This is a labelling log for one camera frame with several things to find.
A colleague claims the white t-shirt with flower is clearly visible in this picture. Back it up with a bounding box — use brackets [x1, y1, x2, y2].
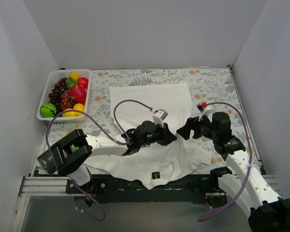
[85, 83, 212, 189]

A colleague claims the green watermelon toy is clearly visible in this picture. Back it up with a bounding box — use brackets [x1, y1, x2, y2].
[40, 103, 57, 117]

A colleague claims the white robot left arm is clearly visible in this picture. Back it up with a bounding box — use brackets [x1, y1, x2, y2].
[50, 121, 177, 193]

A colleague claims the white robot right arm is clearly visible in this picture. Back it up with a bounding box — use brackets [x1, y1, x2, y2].
[177, 112, 290, 232]

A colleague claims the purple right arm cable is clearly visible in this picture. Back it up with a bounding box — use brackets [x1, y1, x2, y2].
[197, 101, 253, 222]

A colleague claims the orange fruit toy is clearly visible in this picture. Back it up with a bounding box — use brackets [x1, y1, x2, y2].
[73, 103, 85, 113]
[69, 72, 80, 81]

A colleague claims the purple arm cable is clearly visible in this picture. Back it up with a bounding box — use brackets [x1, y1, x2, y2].
[197, 101, 253, 222]
[45, 99, 154, 222]

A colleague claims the floral tablecloth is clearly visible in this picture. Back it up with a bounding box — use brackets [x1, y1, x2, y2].
[48, 67, 249, 174]

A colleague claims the white plastic basket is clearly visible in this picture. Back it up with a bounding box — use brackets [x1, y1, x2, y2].
[37, 69, 91, 122]

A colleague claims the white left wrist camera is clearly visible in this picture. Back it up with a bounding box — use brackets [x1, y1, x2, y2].
[153, 109, 168, 128]

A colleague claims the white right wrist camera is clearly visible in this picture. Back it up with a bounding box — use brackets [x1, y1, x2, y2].
[197, 102, 212, 121]

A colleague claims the purple grape bunch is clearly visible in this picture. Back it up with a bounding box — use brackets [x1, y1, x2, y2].
[48, 77, 75, 114]

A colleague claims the black green package box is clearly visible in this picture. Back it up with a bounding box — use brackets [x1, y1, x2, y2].
[37, 144, 79, 175]

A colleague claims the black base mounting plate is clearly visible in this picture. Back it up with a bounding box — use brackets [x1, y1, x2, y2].
[65, 174, 237, 203]

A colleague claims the yellow lemon toy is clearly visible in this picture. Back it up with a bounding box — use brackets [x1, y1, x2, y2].
[61, 108, 75, 117]

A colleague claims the orange fruit toy bottom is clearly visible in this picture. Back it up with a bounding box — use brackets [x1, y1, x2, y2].
[73, 103, 85, 113]

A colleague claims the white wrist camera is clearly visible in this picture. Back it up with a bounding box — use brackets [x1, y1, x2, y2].
[197, 102, 212, 121]
[153, 109, 168, 128]

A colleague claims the red apple toy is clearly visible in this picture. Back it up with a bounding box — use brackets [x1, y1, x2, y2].
[77, 77, 89, 88]

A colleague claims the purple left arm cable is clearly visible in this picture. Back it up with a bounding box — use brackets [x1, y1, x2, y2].
[45, 99, 154, 222]

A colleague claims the orange fruit toy top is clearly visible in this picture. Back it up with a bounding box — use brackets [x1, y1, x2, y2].
[69, 72, 80, 81]

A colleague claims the red dragon fruit toy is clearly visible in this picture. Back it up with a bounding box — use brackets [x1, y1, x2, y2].
[70, 85, 87, 105]

